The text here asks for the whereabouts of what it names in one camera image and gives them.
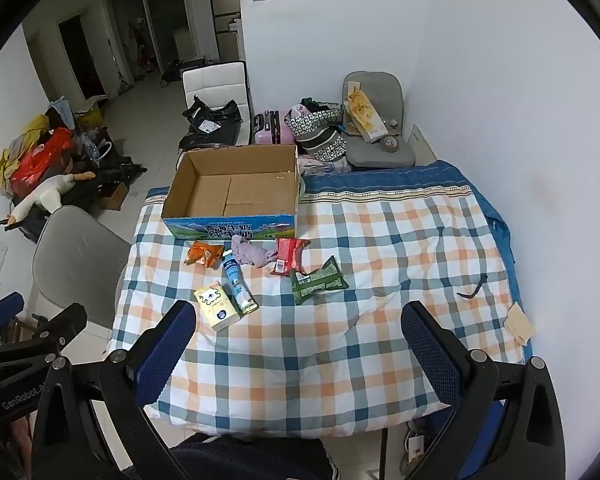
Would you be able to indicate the pink suitcase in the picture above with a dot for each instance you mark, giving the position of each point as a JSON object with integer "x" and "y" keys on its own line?
{"x": 270, "y": 129}

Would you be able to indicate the yellow clothing pile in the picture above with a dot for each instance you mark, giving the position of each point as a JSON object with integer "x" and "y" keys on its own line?
{"x": 11, "y": 156}

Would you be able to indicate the beige paper pieces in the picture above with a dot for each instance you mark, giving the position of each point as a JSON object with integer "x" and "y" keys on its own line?
{"x": 519, "y": 325}

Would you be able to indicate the white leather chair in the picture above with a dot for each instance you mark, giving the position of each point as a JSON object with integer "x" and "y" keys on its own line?
{"x": 218, "y": 84}

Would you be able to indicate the tape roll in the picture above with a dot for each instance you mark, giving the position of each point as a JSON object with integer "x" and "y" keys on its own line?
{"x": 390, "y": 144}

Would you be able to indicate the grey floor chair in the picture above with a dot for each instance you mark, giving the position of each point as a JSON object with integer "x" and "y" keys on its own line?
{"x": 385, "y": 92}

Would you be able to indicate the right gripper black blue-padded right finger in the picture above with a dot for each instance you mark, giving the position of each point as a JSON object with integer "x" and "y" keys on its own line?
{"x": 504, "y": 421}

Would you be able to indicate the open cardboard milk box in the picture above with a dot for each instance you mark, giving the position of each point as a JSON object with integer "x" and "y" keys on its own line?
{"x": 251, "y": 191}

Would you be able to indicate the blue white milk carton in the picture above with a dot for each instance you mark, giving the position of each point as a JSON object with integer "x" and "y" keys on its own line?
{"x": 245, "y": 302}

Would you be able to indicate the grey chair left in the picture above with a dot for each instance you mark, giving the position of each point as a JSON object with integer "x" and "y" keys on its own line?
{"x": 77, "y": 259}

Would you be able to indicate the red snack bag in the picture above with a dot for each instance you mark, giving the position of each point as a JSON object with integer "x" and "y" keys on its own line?
{"x": 289, "y": 252}

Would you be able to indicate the orange snack bag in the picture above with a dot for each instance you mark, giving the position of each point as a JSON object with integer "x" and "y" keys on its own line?
{"x": 207, "y": 254}

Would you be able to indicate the yellow snack box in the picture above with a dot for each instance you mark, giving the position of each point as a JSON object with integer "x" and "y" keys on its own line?
{"x": 365, "y": 117}

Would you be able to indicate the small cardboard box floor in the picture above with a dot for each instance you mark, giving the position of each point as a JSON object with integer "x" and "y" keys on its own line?
{"x": 113, "y": 196}

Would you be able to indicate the purple sock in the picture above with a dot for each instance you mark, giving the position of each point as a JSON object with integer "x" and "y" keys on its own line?
{"x": 249, "y": 254}

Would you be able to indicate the plaid checkered tablecloth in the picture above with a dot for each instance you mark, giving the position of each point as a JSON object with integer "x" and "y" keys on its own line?
{"x": 288, "y": 369}

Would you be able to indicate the red plastic bag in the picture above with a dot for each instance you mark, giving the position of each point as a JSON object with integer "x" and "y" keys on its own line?
{"x": 54, "y": 153}

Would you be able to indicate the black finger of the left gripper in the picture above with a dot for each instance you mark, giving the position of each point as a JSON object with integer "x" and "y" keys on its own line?
{"x": 60, "y": 322}

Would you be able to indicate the yellow tissue pack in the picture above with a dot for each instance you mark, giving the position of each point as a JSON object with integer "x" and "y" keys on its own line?
{"x": 216, "y": 306}

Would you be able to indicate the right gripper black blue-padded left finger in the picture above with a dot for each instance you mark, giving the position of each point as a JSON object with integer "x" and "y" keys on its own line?
{"x": 68, "y": 442}

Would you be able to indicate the green snack bag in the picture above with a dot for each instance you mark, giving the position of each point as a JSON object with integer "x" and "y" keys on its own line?
{"x": 327, "y": 278}

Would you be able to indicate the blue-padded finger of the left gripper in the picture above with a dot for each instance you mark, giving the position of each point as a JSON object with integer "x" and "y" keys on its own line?
{"x": 10, "y": 306}

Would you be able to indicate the patterned grey tote bag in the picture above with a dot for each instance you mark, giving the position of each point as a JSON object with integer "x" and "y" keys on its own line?
{"x": 318, "y": 133}

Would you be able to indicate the black plastic bag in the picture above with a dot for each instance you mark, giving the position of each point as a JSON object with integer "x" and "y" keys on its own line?
{"x": 209, "y": 127}

